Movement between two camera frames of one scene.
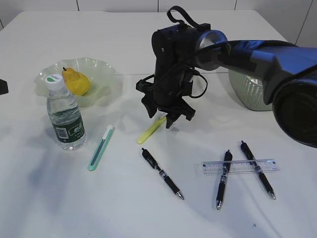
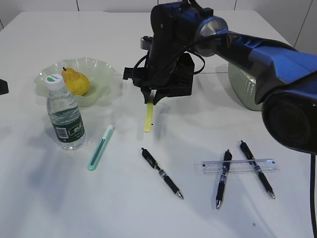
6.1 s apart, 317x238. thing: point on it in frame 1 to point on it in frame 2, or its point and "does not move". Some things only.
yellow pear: [76, 83] does not move
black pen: [228, 159] does not move
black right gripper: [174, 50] to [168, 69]
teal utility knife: [100, 148] does not move
